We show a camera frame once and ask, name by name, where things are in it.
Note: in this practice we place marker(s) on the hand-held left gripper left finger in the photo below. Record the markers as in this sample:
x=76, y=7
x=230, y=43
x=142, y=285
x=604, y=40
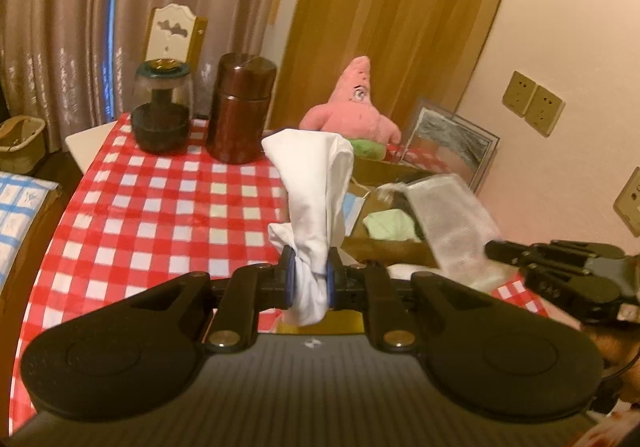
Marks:
x=286, y=272

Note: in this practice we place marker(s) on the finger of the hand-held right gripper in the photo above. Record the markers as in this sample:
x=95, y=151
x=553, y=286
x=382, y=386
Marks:
x=560, y=292
x=510, y=252

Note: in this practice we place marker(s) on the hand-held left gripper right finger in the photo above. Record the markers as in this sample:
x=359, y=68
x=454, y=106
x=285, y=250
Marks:
x=331, y=277

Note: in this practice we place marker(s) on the shallow cardboard box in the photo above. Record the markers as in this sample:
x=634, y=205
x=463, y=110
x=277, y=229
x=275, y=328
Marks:
x=380, y=249

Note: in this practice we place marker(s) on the white knit towel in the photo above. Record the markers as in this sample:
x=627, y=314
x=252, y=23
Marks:
x=450, y=222

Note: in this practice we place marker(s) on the surgical face mask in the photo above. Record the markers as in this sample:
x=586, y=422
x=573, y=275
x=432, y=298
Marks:
x=356, y=209

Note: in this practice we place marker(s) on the white cloth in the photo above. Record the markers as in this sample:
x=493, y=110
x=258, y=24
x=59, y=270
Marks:
x=315, y=187

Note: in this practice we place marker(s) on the silver framed mirror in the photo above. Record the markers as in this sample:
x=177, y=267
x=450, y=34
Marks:
x=450, y=147

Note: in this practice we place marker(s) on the red checkered tablecloth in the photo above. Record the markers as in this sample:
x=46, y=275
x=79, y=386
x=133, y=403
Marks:
x=150, y=207

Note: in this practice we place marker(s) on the pink starfish plush toy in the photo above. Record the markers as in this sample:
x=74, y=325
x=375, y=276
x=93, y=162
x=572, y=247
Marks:
x=350, y=117

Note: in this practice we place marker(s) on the brown cylindrical canister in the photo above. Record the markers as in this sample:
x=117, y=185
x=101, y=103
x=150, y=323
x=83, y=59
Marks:
x=240, y=117

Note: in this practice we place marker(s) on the glass jar with dark lid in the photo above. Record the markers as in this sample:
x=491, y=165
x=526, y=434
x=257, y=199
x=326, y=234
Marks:
x=160, y=122

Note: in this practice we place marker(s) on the wooden wardrobe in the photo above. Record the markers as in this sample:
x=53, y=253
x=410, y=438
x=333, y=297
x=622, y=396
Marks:
x=400, y=12

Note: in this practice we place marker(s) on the blue checkered bedsheet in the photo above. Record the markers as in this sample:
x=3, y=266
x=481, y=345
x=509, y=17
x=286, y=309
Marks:
x=20, y=217

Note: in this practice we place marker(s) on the beige basket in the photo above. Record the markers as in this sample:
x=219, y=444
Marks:
x=20, y=139

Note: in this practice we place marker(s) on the beige patterned curtain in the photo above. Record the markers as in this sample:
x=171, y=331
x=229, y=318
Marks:
x=65, y=17

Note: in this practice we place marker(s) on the large beige wall socket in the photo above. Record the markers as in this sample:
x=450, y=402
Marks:
x=629, y=204

